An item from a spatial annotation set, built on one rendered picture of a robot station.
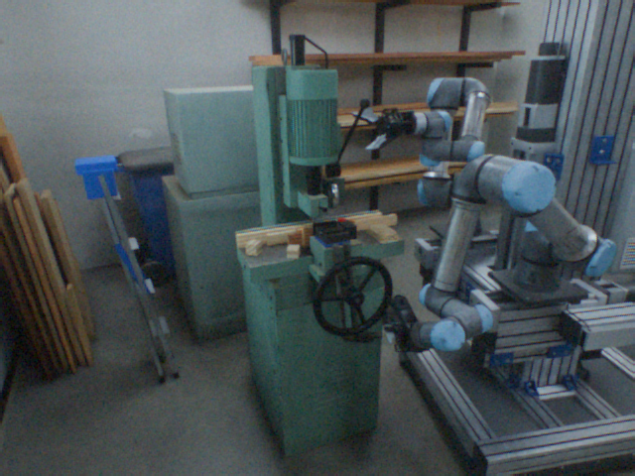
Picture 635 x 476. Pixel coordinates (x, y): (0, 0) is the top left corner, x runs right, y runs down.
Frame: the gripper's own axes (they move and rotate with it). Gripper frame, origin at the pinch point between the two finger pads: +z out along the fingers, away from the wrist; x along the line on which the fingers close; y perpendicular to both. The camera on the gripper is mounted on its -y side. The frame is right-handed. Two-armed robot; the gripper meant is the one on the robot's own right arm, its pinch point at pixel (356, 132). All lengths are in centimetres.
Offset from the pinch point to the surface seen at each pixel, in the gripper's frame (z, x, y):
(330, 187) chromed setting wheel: 1.1, 2.7, -31.6
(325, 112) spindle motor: 10.7, -6.3, 3.6
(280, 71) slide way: 18.1, -32.8, -4.6
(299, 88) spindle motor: 19.0, -13.5, 7.4
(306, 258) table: 22.3, 33.0, -24.6
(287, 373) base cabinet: 31, 66, -58
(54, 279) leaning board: 121, -14, -119
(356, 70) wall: -124, -187, -162
